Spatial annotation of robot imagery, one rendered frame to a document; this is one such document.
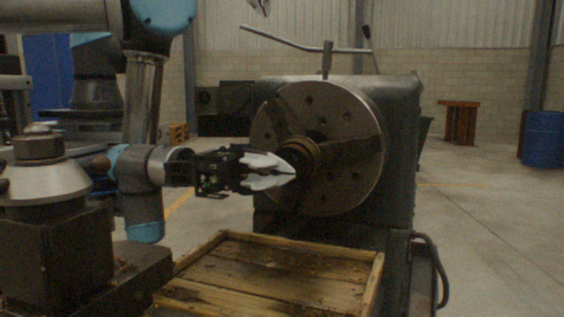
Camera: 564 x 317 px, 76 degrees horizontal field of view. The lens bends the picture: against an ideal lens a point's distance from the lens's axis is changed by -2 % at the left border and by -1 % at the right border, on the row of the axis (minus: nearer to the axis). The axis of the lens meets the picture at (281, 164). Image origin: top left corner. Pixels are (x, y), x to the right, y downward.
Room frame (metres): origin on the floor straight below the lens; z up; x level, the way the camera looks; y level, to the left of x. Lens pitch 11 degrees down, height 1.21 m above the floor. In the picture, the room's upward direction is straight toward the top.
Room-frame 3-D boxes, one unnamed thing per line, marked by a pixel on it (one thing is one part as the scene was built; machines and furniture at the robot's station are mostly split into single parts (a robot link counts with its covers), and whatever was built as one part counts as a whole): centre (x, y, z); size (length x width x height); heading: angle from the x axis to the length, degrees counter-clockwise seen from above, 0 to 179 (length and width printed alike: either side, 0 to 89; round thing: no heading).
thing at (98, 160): (0.37, 0.20, 1.14); 0.04 x 0.02 x 0.02; 158
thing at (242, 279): (0.59, 0.02, 0.89); 0.36 x 0.30 x 0.04; 68
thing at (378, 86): (1.24, -0.22, 1.06); 0.59 x 0.48 x 0.39; 158
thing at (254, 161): (0.58, 0.03, 1.10); 0.09 x 0.06 x 0.03; 68
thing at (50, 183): (0.32, 0.22, 1.13); 0.08 x 0.08 x 0.03
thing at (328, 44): (0.85, -0.10, 1.26); 0.02 x 0.02 x 0.12; 63
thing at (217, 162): (0.61, 0.13, 1.08); 0.12 x 0.09 x 0.08; 68
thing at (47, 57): (6.56, 3.92, 1.18); 4.12 x 0.80 x 2.35; 48
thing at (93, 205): (0.32, 0.21, 1.07); 0.07 x 0.07 x 0.10; 68
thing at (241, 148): (0.61, 0.06, 1.10); 0.09 x 0.02 x 0.05; 68
